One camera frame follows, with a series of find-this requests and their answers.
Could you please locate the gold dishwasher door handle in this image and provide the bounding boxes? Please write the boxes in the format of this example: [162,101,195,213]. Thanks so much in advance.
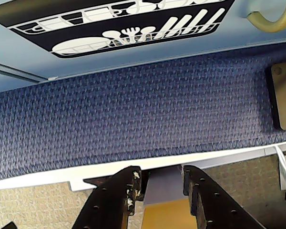
[246,0,286,33]

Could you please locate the dishwasher door with dish print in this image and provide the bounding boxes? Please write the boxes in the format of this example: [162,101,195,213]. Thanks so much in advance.
[0,0,286,80]

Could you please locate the white cable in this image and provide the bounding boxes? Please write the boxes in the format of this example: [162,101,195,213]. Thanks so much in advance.
[275,145,286,201]

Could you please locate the blue-grey toy play kitchen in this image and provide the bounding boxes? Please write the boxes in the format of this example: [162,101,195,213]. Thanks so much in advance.
[0,0,286,95]

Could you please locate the tan board with dark edge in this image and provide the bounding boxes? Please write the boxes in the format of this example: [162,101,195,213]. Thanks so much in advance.
[264,61,286,131]

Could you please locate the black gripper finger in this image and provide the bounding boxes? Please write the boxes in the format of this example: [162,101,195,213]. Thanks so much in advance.
[183,164,268,229]
[71,166,143,229]

